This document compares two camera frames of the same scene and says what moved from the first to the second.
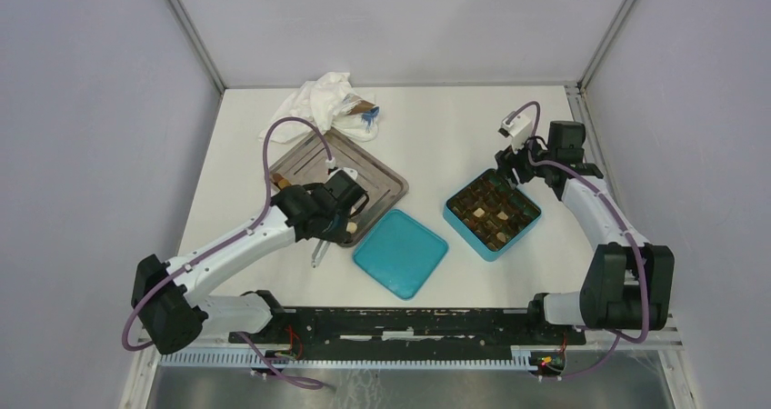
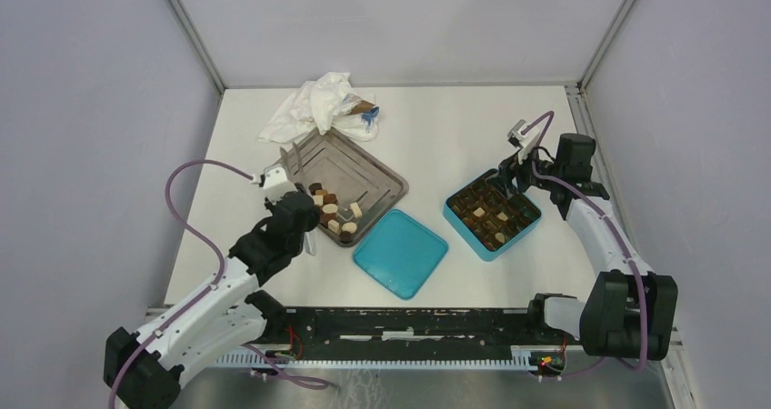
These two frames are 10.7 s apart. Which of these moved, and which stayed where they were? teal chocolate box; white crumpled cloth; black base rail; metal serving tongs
Moved: metal serving tongs
Stayed: white crumpled cloth; black base rail; teal chocolate box
